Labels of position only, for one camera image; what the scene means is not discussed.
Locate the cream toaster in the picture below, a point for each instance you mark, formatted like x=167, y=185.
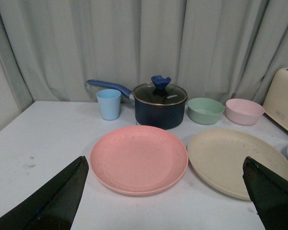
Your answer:
x=276, y=101

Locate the light blue cup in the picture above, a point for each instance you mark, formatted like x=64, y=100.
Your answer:
x=109, y=103

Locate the pink bowl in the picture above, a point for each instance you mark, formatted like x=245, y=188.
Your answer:
x=243, y=112

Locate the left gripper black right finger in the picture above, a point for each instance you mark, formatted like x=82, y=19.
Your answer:
x=269, y=193

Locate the dark blue saucepan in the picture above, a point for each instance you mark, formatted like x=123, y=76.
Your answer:
x=164, y=117

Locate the pink plate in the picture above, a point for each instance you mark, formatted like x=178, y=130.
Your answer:
x=139, y=160

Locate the cream plate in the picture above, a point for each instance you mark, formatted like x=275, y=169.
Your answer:
x=217, y=156

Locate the grey curtain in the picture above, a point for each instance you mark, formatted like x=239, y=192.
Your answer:
x=212, y=48

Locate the glass lid with blue knob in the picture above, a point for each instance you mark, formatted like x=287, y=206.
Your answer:
x=160, y=92

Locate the green bowl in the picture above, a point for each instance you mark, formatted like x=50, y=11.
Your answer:
x=205, y=111

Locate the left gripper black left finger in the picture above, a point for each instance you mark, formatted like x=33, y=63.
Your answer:
x=54, y=205

